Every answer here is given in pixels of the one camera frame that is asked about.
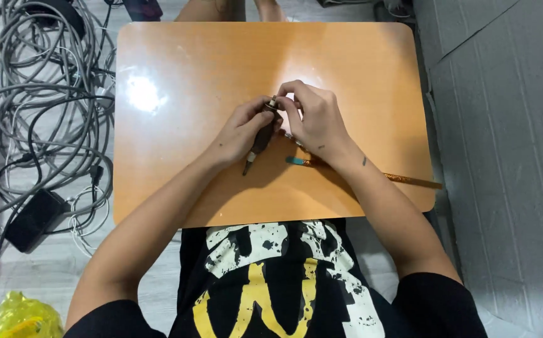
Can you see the dark flat device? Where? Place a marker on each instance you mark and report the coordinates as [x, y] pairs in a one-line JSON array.
[[143, 8]]

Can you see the dark brown pen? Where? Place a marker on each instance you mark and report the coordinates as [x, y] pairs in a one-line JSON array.
[[263, 138]]

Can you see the yellow plastic bag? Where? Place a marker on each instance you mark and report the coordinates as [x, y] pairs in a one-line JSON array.
[[18, 319]]

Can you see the person's left hand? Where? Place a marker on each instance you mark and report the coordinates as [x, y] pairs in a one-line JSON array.
[[241, 134]]

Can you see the black power adapter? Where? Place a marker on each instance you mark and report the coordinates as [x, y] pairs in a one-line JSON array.
[[34, 220]]

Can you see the black printed t-shirt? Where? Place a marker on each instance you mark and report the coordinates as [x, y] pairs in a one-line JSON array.
[[276, 291]]

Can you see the person's right hand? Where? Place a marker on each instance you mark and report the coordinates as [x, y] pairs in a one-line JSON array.
[[320, 122]]

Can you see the person's leg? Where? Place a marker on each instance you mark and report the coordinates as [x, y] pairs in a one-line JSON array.
[[270, 9], [208, 10]]

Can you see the person's left leg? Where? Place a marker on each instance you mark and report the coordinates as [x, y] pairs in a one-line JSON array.
[[208, 10]]

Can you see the person's right leg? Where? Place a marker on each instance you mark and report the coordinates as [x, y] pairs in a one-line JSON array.
[[270, 9]]

